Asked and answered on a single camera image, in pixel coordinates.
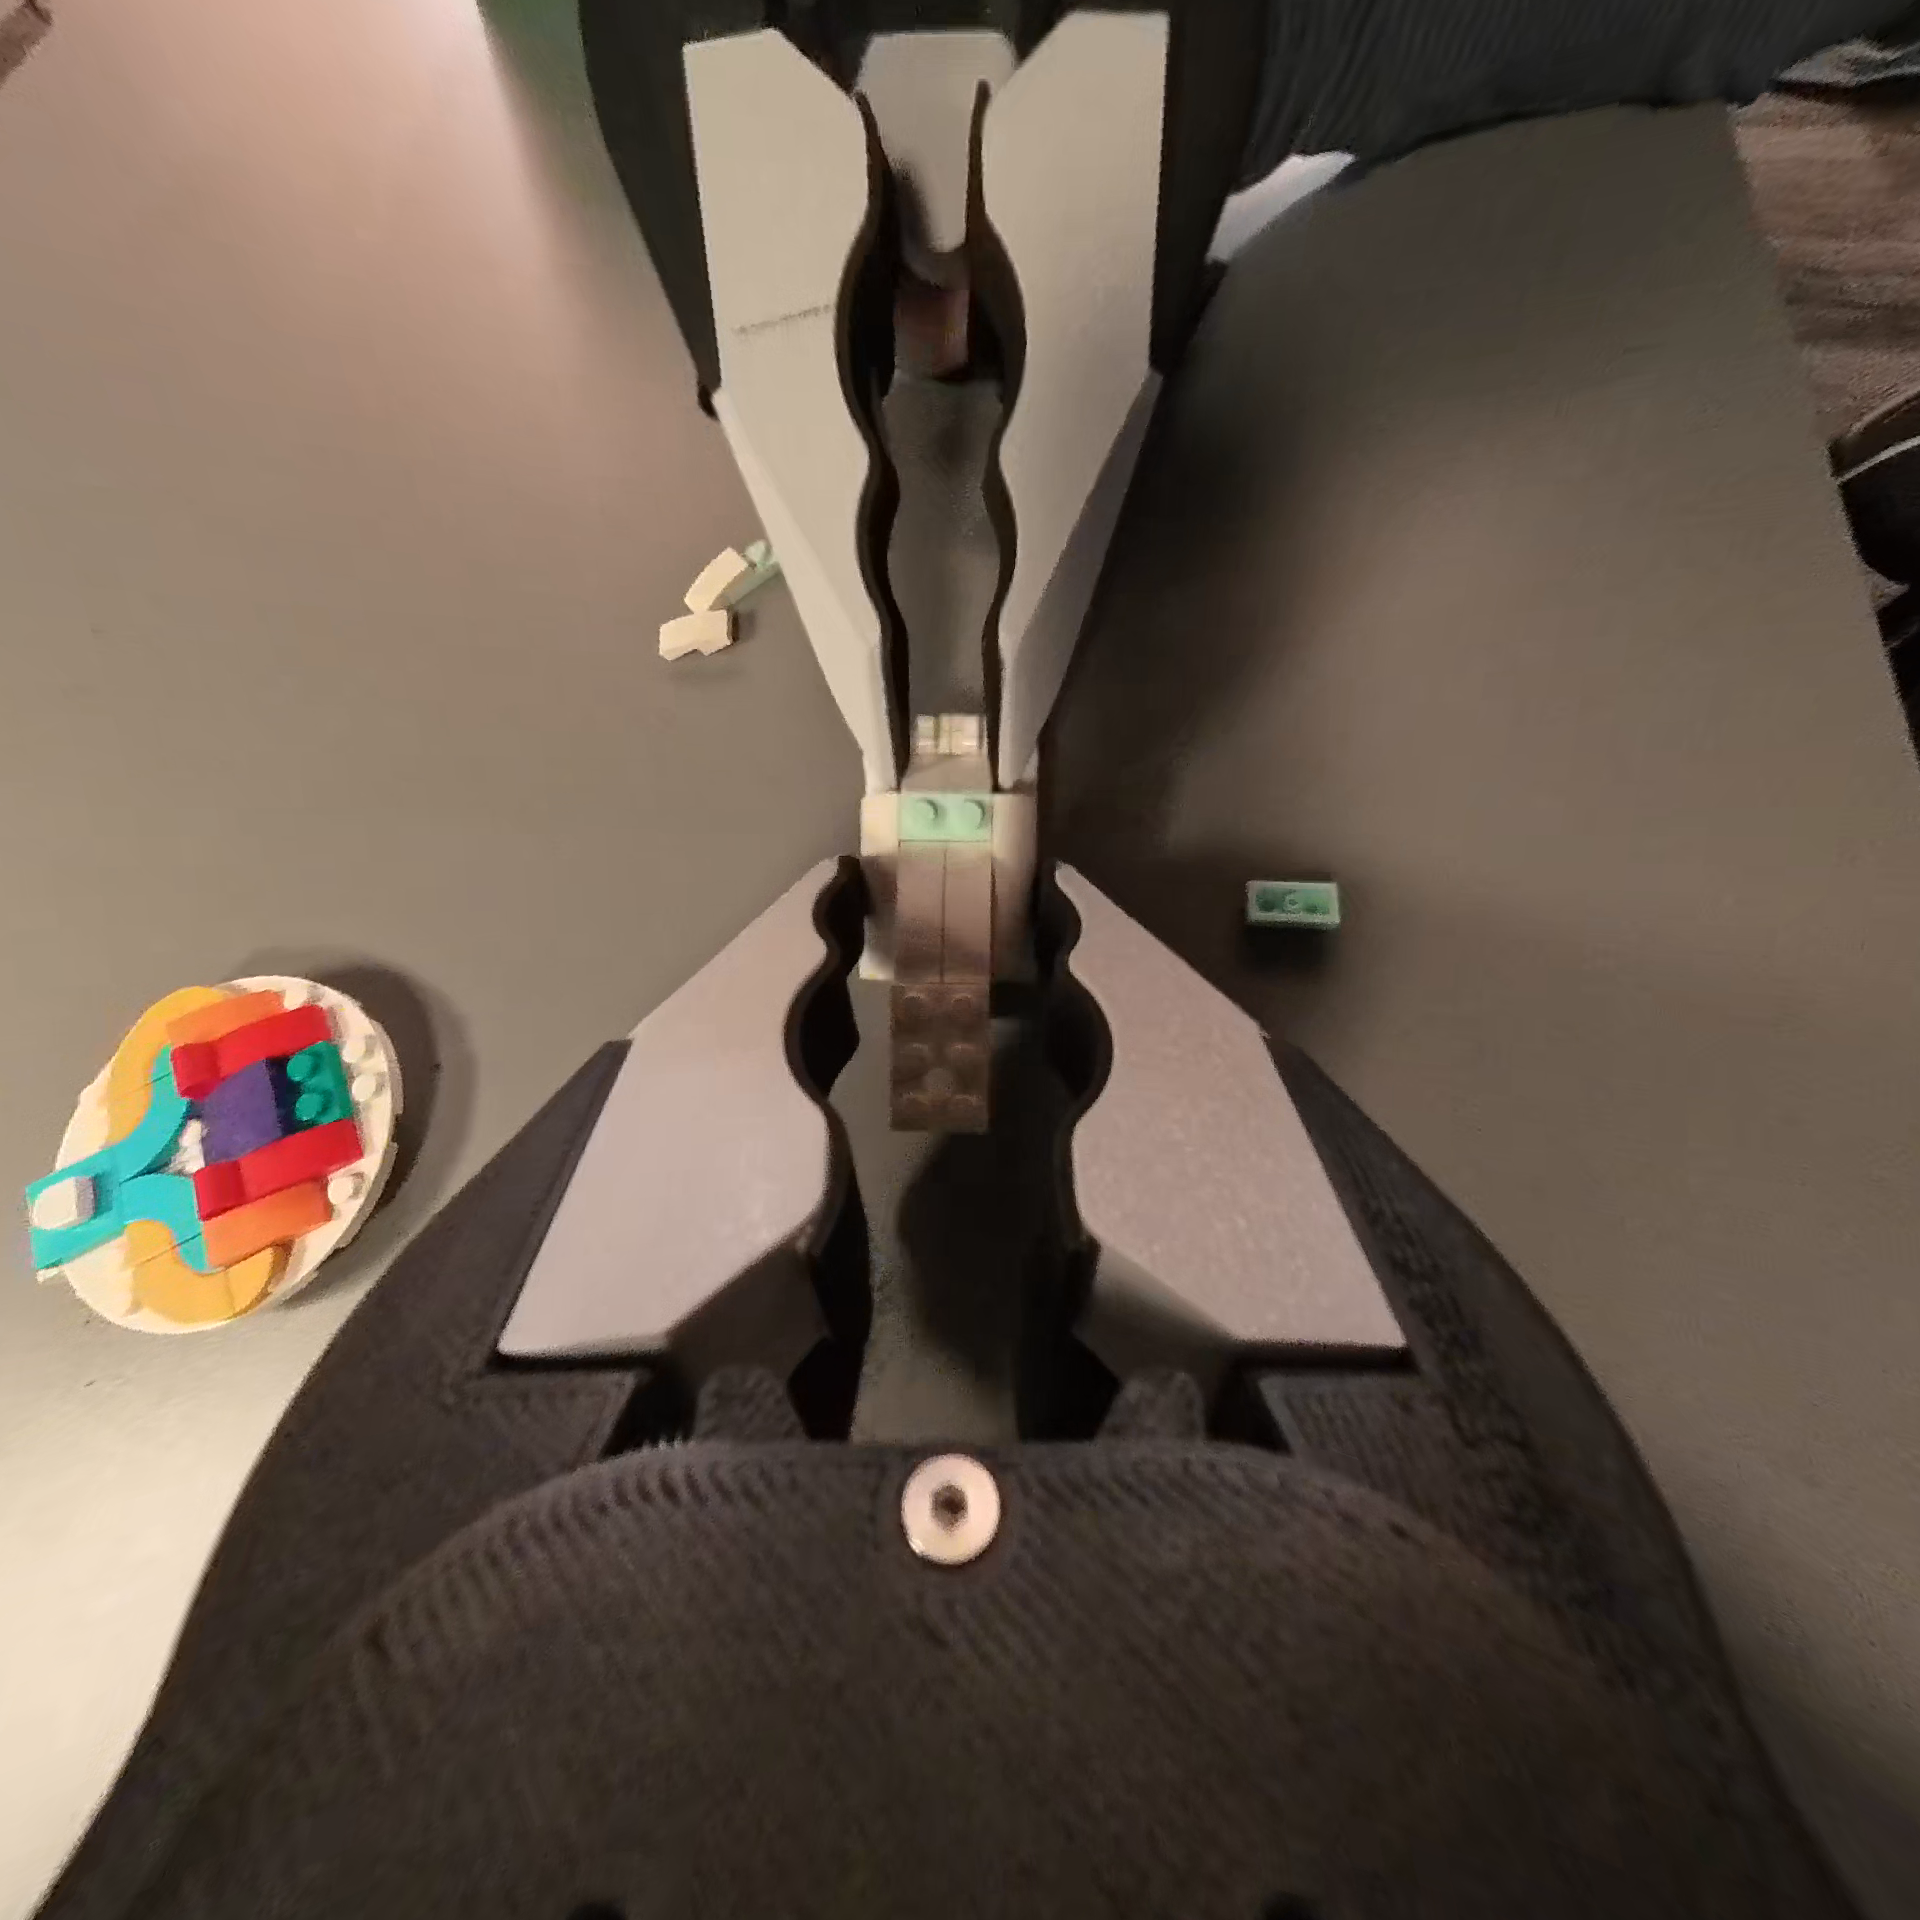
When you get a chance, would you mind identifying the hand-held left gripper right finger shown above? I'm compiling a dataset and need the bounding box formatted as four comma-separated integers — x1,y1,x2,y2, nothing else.
1047,866,1411,1394

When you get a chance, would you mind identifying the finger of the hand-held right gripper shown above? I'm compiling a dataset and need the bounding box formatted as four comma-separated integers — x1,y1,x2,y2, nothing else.
970,10,1174,783
679,23,920,792

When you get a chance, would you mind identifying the white lego build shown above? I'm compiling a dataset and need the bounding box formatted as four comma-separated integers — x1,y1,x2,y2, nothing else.
858,710,1039,1133

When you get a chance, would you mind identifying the round white rainbow lego plate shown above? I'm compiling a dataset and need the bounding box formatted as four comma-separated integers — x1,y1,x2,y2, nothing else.
24,975,406,1336

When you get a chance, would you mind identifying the person's right forearm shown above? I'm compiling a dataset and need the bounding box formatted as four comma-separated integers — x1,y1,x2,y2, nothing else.
1230,0,1920,204

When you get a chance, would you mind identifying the person's right hand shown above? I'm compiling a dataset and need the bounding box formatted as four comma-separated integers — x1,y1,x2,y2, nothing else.
895,247,973,376

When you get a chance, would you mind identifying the small cream lego assembly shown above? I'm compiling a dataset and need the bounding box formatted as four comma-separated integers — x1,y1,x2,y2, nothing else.
655,543,781,663

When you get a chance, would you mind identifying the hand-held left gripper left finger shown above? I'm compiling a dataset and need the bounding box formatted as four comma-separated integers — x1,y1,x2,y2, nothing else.
495,861,873,1394

